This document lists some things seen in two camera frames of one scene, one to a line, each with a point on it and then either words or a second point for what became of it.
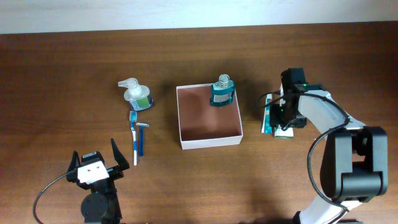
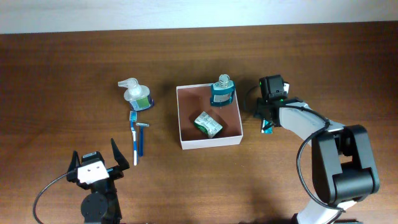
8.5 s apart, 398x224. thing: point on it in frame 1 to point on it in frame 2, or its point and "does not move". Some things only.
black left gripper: x=117 y=172 does not move
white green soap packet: x=286 y=133 to x=208 y=124
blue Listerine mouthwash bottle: x=222 y=91 does not move
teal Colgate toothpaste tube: x=267 y=128 does not move
